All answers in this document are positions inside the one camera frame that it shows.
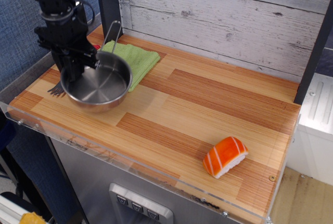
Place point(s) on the white appliance at right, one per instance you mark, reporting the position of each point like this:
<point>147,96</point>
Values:
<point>310,152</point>

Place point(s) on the left dark vertical post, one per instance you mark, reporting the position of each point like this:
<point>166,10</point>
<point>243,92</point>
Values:
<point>109,11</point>

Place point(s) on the green folded napkin cloth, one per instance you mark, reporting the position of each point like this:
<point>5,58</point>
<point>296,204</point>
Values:
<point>140,61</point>

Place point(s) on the toy salmon nigiri sushi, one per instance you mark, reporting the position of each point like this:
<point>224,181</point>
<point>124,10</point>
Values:
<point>224,156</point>

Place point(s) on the right dark vertical post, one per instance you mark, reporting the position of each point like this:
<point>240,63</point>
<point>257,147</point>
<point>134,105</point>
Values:
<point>315,56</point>

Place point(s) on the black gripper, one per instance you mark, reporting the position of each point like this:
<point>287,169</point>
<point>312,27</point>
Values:
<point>68,43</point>

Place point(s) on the yellow object at corner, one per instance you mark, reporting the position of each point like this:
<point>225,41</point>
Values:
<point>31,218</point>

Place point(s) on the stainless steel pot with handle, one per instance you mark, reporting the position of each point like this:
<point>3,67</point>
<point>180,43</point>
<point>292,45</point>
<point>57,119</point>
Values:
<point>102,88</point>

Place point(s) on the dark vertical post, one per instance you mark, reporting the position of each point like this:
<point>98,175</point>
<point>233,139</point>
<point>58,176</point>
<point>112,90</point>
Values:
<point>109,11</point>
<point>315,56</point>

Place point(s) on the silver button control panel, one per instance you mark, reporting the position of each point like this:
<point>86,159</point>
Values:
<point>131,207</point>

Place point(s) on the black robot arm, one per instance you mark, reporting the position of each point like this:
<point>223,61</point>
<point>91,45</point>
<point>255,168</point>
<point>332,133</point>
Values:
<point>60,10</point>

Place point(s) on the clear acrylic edge guard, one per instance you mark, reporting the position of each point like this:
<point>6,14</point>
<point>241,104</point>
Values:
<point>160,164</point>

